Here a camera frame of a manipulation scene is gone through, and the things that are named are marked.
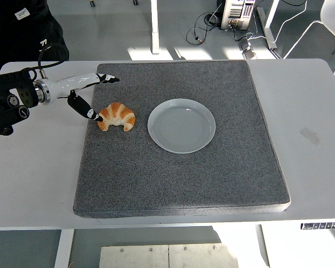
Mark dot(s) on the white and black hand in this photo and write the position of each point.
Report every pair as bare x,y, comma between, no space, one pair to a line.
69,83

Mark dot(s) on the grey metal plate with screws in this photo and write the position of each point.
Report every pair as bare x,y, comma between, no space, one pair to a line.
167,257

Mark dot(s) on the table height control panel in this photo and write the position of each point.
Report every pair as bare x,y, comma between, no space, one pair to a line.
324,226

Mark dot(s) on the white desk leg with foot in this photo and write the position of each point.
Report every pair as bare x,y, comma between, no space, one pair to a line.
268,30

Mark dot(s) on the grey foot pedal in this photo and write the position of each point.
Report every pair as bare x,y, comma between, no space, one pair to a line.
247,47

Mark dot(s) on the round pale grey plate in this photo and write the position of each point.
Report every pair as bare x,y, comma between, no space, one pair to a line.
181,127

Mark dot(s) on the golden brown croissant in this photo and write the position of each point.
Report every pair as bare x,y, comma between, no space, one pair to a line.
117,113

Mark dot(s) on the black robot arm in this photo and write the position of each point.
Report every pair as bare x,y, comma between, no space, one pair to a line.
14,95

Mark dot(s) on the white table leg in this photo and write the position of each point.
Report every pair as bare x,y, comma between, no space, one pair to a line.
63,248
263,248

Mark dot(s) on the grey speckled square mat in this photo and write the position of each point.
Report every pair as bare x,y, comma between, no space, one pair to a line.
184,181

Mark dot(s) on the silver computer tower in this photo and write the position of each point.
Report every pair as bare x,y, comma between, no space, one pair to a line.
237,14

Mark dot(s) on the person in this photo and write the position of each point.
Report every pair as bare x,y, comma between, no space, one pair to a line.
16,30

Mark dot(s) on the white chair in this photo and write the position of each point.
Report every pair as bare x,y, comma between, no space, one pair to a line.
332,16

